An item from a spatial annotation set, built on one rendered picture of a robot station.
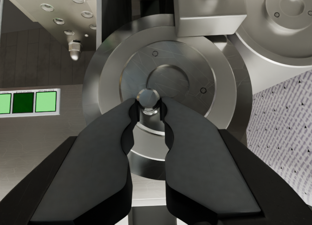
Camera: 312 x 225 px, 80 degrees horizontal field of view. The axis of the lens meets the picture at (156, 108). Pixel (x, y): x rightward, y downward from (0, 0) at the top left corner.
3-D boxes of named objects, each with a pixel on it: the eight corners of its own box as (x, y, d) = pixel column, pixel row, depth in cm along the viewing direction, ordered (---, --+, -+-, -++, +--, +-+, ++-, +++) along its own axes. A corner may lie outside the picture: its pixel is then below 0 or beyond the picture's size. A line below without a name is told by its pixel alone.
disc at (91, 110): (242, 8, 17) (264, 176, 15) (239, 12, 18) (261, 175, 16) (81, 17, 17) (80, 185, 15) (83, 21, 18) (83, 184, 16)
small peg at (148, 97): (155, 113, 11) (133, 106, 11) (156, 118, 14) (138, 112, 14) (163, 91, 11) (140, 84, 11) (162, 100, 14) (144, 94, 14)
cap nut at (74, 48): (79, 41, 50) (79, 57, 49) (84, 48, 53) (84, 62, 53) (65, 41, 50) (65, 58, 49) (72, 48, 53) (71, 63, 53)
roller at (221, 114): (229, 21, 16) (245, 157, 15) (185, 91, 42) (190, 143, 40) (97, 28, 16) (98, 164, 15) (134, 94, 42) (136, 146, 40)
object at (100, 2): (101, -110, 20) (101, 50, 18) (132, 21, 44) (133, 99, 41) (97, -110, 20) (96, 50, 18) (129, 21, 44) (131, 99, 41)
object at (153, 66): (237, 78, 14) (176, 156, 13) (227, 85, 16) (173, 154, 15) (160, 21, 15) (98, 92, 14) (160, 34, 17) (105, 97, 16)
